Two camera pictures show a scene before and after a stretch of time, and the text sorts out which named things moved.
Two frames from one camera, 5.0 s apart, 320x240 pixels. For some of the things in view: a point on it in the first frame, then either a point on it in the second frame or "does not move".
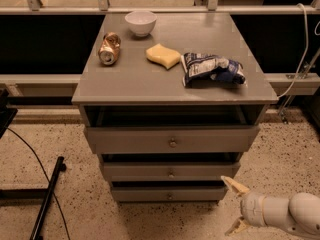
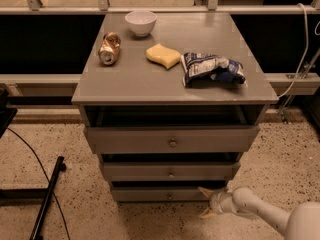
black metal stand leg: x=60 y=167 does not move
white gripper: x=251 y=209 → x=217 y=203
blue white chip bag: x=204 y=68 does not move
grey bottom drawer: x=169 y=194 does not move
